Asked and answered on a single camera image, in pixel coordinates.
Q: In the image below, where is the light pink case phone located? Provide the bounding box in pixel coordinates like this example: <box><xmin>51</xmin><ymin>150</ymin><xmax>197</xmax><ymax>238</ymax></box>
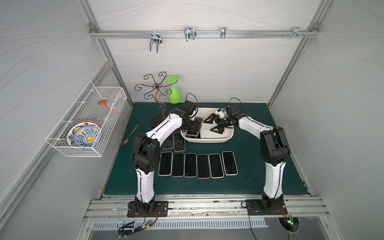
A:
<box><xmin>158</xmin><ymin>152</ymin><xmax>173</xmax><ymax>177</ymax></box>

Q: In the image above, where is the black metal cup stand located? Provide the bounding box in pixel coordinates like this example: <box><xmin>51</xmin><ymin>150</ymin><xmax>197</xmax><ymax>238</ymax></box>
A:
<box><xmin>134</xmin><ymin>72</ymin><xmax>178</xmax><ymax>128</ymax></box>

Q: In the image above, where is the brass spoon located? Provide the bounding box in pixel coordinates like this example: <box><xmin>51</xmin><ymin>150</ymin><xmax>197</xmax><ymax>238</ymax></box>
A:
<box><xmin>120</xmin><ymin>124</ymin><xmax>140</xmax><ymax>147</ymax></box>

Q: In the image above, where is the cream case phone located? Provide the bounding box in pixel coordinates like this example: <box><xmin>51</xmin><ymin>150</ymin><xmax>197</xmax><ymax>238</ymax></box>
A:
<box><xmin>208</xmin><ymin>154</ymin><xmax>224</xmax><ymax>179</ymax></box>

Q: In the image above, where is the green plastic wine glass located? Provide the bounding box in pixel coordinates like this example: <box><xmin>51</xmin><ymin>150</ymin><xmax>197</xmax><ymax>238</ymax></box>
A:
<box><xmin>166</xmin><ymin>76</ymin><xmax>181</xmax><ymax>104</ymax></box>

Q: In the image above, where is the green table mat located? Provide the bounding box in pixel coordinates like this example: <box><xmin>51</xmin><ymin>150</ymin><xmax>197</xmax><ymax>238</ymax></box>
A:
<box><xmin>103</xmin><ymin>101</ymin><xmax>310</xmax><ymax>196</ymax></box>

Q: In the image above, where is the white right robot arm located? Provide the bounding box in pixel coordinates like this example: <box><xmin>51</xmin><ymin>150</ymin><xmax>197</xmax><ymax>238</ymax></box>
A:
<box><xmin>203</xmin><ymin>113</ymin><xmax>291</xmax><ymax>206</ymax></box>

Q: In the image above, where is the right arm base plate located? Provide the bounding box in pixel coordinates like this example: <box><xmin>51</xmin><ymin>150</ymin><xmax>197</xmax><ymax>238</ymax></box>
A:
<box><xmin>245</xmin><ymin>199</ymin><xmax>288</xmax><ymax>216</ymax></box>

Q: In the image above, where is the pale green case phone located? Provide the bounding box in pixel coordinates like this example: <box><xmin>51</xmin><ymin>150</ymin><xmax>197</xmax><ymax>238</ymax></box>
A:
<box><xmin>173</xmin><ymin>132</ymin><xmax>186</xmax><ymax>152</ymax></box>

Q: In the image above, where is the dark pink case phone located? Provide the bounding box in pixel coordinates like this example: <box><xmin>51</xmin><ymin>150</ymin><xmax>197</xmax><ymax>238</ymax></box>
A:
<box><xmin>222</xmin><ymin>151</ymin><xmax>238</xmax><ymax>176</ymax></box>

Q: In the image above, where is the white vent strip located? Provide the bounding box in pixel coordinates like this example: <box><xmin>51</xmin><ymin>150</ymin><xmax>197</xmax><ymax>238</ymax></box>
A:
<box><xmin>92</xmin><ymin>218</ymin><xmax>269</xmax><ymax>231</ymax></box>

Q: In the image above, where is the red black wire bundle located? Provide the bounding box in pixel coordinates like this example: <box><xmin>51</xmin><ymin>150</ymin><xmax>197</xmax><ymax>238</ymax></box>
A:
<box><xmin>116</xmin><ymin>206</ymin><xmax>159</xmax><ymax>238</ymax></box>

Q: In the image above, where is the blue yellow patterned plate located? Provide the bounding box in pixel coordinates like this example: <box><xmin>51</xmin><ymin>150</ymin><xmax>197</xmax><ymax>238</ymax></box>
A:
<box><xmin>67</xmin><ymin>121</ymin><xmax>101</xmax><ymax>148</ymax></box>

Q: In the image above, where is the aluminium top rail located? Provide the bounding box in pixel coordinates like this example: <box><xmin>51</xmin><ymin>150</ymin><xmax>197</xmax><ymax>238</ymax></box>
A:
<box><xmin>90</xmin><ymin>30</ymin><xmax>321</xmax><ymax>40</ymax></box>

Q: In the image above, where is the orange plastic funnel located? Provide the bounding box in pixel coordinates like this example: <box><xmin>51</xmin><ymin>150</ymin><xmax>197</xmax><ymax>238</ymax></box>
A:
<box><xmin>98</xmin><ymin>100</ymin><xmax>121</xmax><ymax>116</ymax></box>

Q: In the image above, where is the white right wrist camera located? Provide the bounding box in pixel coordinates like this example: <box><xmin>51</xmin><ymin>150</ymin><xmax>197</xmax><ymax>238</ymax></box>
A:
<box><xmin>215</xmin><ymin>109</ymin><xmax>228</xmax><ymax>119</ymax></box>

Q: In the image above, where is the white plastic storage box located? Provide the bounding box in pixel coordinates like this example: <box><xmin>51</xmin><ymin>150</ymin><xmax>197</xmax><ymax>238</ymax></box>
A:
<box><xmin>181</xmin><ymin>107</ymin><xmax>234</xmax><ymax>144</ymax></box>

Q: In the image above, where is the metal hook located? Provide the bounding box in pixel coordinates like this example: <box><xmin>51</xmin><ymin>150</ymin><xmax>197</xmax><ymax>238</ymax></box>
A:
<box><xmin>184</xmin><ymin>27</ymin><xmax>197</xmax><ymax>42</ymax></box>
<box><xmin>150</xmin><ymin>33</ymin><xmax>163</xmax><ymax>53</ymax></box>

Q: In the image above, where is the mint green case phone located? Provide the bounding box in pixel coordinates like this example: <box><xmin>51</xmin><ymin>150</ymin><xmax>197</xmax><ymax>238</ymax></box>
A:
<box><xmin>184</xmin><ymin>153</ymin><xmax>197</xmax><ymax>178</ymax></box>

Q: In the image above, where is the small metal bracket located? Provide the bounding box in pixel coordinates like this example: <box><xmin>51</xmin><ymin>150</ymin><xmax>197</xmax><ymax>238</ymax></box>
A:
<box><xmin>220</xmin><ymin>27</ymin><xmax>227</xmax><ymax>39</ymax></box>

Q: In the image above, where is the left metal hook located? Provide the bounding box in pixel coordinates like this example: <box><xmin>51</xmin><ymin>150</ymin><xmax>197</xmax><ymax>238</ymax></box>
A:
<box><xmin>150</xmin><ymin>33</ymin><xmax>163</xmax><ymax>53</ymax></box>

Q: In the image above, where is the white wire wall basket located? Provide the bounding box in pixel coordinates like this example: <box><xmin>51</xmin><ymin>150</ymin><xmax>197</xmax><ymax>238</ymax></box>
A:
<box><xmin>46</xmin><ymin>82</ymin><xmax>127</xmax><ymax>158</ymax></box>

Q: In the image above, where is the middle metal hook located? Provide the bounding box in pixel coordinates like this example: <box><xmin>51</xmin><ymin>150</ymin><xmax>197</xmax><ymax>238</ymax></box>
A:
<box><xmin>184</xmin><ymin>27</ymin><xmax>197</xmax><ymax>42</ymax></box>

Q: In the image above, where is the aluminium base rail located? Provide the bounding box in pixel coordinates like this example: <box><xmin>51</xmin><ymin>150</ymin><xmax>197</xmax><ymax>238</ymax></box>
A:
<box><xmin>84</xmin><ymin>194</ymin><xmax>331</xmax><ymax>221</ymax></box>

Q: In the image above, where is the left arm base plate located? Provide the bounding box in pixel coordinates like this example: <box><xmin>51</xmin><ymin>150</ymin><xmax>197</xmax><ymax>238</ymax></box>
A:
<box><xmin>127</xmin><ymin>200</ymin><xmax>169</xmax><ymax>218</ymax></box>

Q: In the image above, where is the right metal bracket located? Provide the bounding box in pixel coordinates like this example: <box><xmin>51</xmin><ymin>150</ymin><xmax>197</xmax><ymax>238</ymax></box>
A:
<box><xmin>282</xmin><ymin>27</ymin><xmax>309</xmax><ymax>39</ymax></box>

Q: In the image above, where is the rose case phone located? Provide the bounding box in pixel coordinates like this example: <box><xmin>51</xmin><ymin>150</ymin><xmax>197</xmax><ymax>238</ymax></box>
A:
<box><xmin>171</xmin><ymin>153</ymin><xmax>185</xmax><ymax>177</ymax></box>

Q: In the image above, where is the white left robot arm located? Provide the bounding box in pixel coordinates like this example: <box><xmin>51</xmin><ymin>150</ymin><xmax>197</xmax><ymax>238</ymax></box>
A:
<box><xmin>132</xmin><ymin>105</ymin><xmax>199</xmax><ymax>213</ymax></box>

